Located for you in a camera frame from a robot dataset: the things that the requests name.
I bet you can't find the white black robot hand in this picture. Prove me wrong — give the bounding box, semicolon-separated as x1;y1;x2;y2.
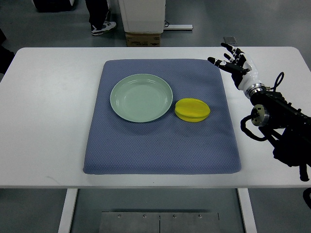
207;43;266;99

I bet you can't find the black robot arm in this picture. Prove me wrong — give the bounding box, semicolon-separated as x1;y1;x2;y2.
241;72;311;182

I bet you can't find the grey floor plate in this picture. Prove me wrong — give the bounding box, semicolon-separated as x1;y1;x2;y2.
224;36;237;45

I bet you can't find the light green plate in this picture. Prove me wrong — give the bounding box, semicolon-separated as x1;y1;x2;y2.
110;74;173;123

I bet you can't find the cardboard box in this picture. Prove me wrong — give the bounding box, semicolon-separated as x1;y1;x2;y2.
125;33;161;47

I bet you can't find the white table leg right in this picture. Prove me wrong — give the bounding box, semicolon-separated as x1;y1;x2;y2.
237;188;257;233

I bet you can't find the white table leg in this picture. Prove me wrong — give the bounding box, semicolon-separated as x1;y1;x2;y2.
58;188;78;233
237;188;257;233

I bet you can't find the blue textured mat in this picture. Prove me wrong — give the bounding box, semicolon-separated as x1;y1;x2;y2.
83;59;241;175

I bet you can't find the person leg with sneaker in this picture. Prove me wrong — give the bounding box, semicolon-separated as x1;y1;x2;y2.
85;0;117;36

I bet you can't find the white table leg left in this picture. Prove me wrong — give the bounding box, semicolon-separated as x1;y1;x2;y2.
58;188;78;233

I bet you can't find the black wheeled device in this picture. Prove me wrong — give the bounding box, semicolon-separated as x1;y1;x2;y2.
32;0;76;12

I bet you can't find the dark object at left edge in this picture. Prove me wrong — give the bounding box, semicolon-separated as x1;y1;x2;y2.
0;30;15;74

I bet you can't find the white floor rail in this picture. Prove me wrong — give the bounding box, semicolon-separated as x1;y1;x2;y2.
163;24;193;31

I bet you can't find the metal base plate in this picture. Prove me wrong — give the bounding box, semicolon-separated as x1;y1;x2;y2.
99;212;221;233

